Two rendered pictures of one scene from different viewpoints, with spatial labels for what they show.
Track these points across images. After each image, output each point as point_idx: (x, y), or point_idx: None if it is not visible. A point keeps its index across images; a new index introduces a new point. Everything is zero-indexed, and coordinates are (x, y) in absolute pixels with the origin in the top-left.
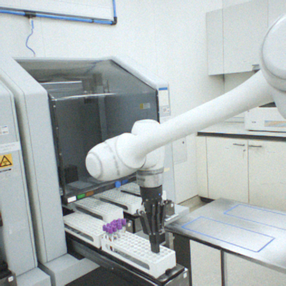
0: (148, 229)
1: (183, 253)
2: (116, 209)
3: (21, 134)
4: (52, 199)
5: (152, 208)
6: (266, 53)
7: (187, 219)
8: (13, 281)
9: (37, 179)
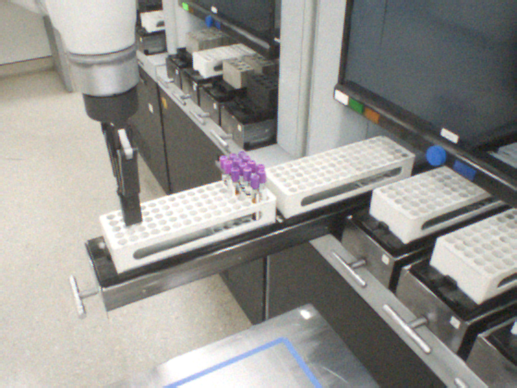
0: (110, 163)
1: None
2: (408, 210)
3: None
4: (330, 73)
5: (101, 130)
6: None
7: (332, 374)
8: (241, 133)
9: (319, 18)
